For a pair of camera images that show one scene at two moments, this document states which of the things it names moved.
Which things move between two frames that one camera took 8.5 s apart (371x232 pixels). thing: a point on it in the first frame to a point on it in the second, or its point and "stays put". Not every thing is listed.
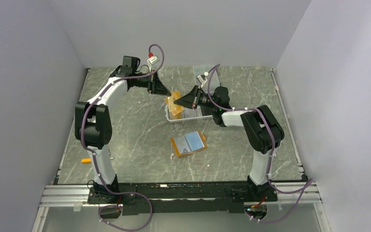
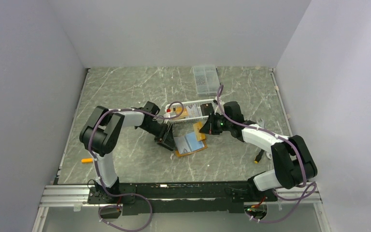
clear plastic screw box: (207, 77) stays put
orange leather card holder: (189, 143) stays put
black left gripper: (156, 87) to (168, 143)
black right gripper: (191, 99) to (209, 127)
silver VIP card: (183, 144) stays put
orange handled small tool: (86, 160) stays put
